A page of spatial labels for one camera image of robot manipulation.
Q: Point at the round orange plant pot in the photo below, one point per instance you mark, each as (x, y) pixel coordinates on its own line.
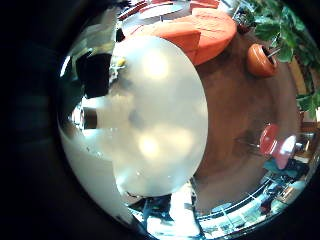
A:
(260, 61)

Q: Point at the large green leafy plant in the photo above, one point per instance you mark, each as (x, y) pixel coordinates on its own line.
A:
(283, 30)

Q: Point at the orange sofa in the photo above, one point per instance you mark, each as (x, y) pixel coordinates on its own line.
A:
(206, 33)

